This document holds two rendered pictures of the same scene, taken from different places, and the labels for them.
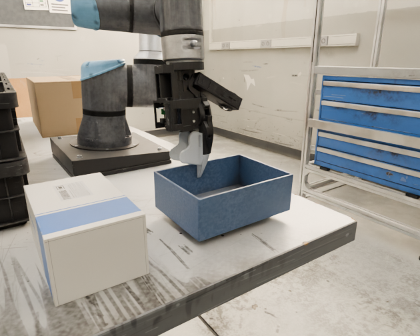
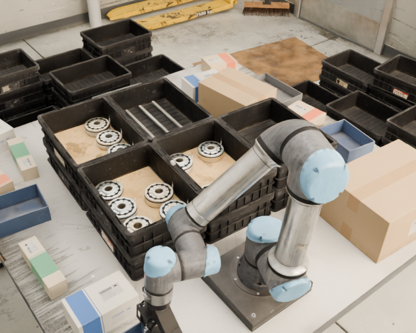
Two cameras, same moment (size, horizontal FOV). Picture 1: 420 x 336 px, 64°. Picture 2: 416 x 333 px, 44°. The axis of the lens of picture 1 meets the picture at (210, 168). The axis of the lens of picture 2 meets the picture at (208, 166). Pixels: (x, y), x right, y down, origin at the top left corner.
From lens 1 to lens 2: 1.54 m
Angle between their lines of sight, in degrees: 76
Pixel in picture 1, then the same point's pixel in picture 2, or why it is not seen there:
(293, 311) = not seen: outside the picture
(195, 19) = (147, 286)
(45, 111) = not seen: hidden behind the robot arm
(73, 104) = (345, 209)
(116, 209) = (84, 316)
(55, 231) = (67, 301)
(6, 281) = not seen: hidden behind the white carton
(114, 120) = (249, 267)
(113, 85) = (250, 249)
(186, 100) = (142, 312)
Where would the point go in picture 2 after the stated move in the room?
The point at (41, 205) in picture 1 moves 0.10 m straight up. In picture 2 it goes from (93, 287) to (88, 265)
